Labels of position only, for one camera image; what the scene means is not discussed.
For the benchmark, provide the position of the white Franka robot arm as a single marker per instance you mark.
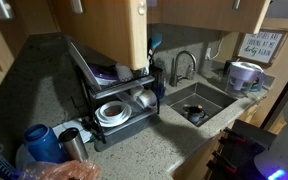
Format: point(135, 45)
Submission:
point(284, 150)

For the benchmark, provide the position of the white mug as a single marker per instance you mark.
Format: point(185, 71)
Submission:
point(147, 98)

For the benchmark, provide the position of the blue dish soap bottle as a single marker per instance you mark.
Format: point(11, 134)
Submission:
point(160, 93)

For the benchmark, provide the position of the translucent plastic container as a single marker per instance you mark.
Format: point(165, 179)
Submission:
point(127, 100)

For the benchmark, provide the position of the black two-tier dish rack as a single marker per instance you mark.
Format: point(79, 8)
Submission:
point(124, 86)

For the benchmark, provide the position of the black utensil holder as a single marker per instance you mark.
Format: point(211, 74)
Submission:
point(154, 71)

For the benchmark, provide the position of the small white cup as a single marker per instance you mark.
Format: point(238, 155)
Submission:
point(124, 71)

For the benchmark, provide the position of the brushed steel faucet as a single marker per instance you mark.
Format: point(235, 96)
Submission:
point(180, 66)

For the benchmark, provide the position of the purple bowl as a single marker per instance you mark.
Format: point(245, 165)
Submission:
point(102, 75)

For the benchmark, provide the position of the grey drying mat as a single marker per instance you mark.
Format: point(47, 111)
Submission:
point(127, 135)

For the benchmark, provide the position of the blue spatula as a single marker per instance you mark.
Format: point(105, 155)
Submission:
point(156, 41)

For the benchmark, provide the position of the black mug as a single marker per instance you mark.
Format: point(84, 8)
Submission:
point(195, 115)

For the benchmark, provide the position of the large white dinner plate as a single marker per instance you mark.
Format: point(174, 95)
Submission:
point(84, 63)

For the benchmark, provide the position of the stainless steel sink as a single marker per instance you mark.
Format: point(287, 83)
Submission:
point(214, 96)

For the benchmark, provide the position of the white paper sheet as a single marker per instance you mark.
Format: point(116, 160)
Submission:
point(67, 128)

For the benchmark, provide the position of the black round container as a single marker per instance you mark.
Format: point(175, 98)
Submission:
point(228, 65)

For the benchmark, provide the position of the stainless steel tumbler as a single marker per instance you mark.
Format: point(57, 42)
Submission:
point(74, 143)

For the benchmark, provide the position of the black red bar clamp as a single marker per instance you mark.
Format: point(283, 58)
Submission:
point(232, 136)
point(224, 163)

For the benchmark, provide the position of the water filter pitcher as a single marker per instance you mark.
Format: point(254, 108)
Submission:
point(244, 78)

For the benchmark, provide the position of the blue water bottle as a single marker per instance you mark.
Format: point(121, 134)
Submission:
point(44, 143)

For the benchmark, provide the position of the black robot mounting stand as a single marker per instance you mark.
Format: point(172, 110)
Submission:
point(244, 146)

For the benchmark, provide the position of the orange plastic bag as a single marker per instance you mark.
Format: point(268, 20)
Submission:
point(60, 171)

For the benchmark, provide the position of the framed text sign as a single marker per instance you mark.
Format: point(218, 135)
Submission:
point(262, 46)

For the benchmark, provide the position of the small white plate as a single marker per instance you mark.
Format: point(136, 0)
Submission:
point(20, 156)

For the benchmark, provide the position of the white wall outlet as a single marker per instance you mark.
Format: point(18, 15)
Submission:
point(208, 53)

